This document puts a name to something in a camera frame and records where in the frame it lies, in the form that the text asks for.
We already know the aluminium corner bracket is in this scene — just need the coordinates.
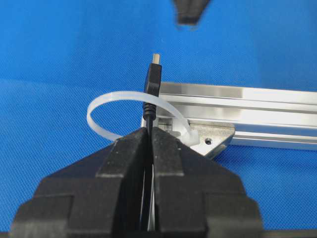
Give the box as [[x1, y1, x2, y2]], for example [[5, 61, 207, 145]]
[[190, 121, 235, 160]]

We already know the black usb wire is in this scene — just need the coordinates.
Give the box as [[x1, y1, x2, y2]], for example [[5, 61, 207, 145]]
[[142, 53, 163, 137]]

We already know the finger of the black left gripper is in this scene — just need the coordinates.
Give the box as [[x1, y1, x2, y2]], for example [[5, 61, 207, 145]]
[[173, 0, 210, 25]]

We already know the white zip tie loop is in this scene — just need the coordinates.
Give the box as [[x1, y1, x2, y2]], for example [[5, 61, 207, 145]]
[[86, 91, 200, 146]]

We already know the horizontal aluminium extrusion rail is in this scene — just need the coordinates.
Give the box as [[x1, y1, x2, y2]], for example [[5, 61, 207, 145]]
[[160, 82, 317, 150]]

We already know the blue mat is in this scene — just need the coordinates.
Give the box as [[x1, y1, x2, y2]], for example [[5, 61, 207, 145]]
[[0, 0, 317, 231]]

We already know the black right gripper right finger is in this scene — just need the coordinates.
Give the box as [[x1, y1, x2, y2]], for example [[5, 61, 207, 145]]
[[152, 127, 263, 238]]

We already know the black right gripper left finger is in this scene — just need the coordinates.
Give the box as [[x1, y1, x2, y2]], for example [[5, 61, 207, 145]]
[[9, 128, 148, 238]]

